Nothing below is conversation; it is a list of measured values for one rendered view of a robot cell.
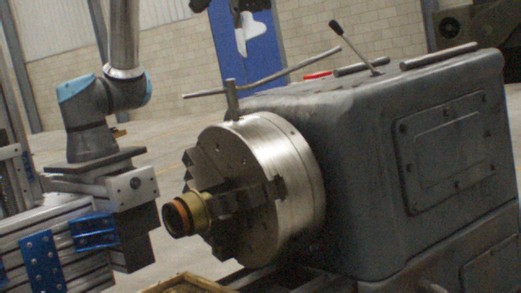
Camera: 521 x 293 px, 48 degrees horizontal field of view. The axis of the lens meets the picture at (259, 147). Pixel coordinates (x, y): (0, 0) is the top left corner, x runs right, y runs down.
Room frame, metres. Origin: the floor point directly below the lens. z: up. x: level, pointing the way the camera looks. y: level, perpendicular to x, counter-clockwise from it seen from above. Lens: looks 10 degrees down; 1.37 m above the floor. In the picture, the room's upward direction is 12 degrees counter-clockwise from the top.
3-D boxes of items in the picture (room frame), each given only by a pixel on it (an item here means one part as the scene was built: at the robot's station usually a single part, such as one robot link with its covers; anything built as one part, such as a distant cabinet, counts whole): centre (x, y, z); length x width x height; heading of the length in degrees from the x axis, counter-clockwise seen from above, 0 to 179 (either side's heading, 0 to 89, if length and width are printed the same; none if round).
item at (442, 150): (1.45, -0.28, 1.06); 0.59 x 0.48 x 0.39; 125
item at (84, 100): (1.67, 0.47, 1.33); 0.13 x 0.12 x 0.14; 125
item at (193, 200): (1.12, 0.16, 1.08); 0.09 x 0.09 x 0.09; 35
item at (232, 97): (1.19, 0.04, 1.26); 0.02 x 0.02 x 0.12; 89
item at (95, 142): (1.67, 0.48, 1.21); 0.15 x 0.15 x 0.10
